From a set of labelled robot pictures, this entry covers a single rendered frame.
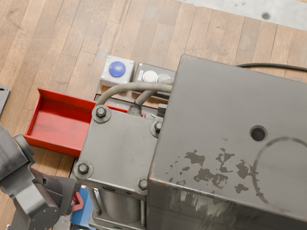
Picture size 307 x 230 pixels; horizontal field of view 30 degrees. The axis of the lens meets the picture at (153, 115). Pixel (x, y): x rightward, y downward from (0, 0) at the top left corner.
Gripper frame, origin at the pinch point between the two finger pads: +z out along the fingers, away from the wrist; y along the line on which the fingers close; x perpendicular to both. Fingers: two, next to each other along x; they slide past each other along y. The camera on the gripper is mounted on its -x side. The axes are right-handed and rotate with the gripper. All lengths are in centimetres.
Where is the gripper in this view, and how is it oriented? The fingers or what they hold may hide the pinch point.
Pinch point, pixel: (78, 204)
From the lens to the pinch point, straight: 114.9
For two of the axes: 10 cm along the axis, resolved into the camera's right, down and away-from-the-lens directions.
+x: 2.4, -9.3, 2.7
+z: 4.8, 3.6, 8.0
